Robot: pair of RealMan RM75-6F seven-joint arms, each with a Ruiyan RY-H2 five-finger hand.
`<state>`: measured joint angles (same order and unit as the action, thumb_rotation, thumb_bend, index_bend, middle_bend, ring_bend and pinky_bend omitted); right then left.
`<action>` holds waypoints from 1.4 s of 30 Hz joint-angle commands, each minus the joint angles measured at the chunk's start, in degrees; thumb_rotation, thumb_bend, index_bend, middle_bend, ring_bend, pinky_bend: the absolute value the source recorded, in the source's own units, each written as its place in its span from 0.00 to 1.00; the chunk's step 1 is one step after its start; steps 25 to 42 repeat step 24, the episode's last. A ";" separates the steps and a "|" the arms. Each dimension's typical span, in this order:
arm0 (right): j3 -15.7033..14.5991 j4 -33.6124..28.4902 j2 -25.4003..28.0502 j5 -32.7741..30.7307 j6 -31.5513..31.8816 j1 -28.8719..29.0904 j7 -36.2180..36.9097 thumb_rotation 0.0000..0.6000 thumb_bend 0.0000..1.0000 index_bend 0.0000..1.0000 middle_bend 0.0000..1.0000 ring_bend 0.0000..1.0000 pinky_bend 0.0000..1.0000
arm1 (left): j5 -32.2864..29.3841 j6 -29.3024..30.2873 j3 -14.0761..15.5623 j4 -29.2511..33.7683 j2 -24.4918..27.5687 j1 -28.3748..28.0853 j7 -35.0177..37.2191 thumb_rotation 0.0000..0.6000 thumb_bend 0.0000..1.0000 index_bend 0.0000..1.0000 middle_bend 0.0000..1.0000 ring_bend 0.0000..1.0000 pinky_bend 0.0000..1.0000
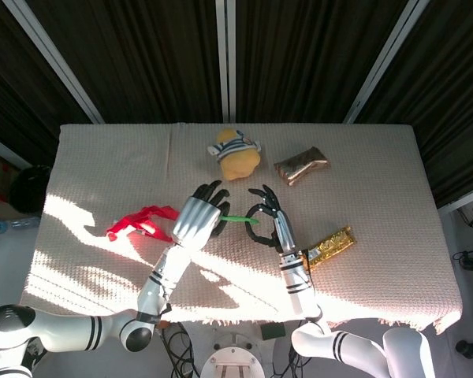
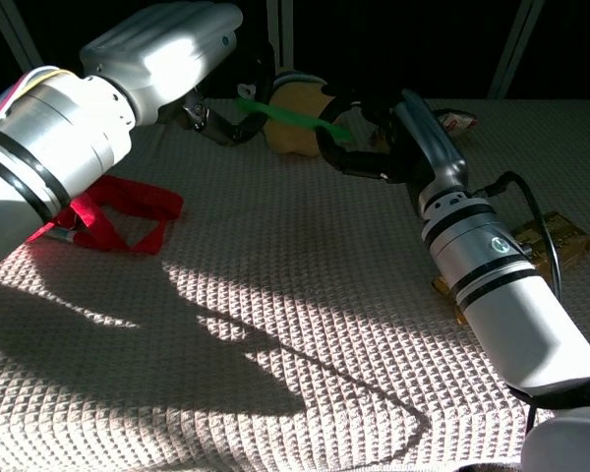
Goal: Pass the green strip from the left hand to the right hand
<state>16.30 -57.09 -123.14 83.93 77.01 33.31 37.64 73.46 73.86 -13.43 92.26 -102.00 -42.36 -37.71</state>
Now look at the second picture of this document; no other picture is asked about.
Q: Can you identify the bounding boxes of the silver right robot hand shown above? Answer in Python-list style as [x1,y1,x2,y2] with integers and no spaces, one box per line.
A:
[318,84,471,199]

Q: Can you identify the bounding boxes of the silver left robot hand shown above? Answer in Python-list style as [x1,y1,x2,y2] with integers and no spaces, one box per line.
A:
[78,1,277,148]

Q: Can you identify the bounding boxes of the green strap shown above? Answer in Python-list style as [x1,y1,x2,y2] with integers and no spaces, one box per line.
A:
[234,95,355,145]

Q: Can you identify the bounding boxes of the white red snack packet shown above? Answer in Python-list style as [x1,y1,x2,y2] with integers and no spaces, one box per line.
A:
[433,109,479,138]

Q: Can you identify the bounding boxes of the yellow plush toy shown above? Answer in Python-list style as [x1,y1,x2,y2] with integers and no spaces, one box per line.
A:
[266,71,336,159]

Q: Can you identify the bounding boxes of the golden foil package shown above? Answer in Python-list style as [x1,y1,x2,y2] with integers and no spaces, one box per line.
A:
[431,209,590,325]

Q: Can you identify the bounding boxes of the white waffle cloth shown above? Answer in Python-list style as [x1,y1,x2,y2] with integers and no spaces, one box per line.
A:
[0,95,590,472]

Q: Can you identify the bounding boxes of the black cable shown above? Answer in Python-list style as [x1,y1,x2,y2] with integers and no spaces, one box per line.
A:
[475,170,564,299]

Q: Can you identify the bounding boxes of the grey metal frame post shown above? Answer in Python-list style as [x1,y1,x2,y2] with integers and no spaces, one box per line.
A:
[488,0,548,98]
[273,0,297,56]
[0,0,44,71]

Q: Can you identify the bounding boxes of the red fabric strap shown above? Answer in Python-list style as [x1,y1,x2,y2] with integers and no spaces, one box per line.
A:
[27,173,186,256]

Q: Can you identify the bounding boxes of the coloured wire bundle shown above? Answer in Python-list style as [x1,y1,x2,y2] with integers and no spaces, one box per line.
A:
[0,67,76,135]

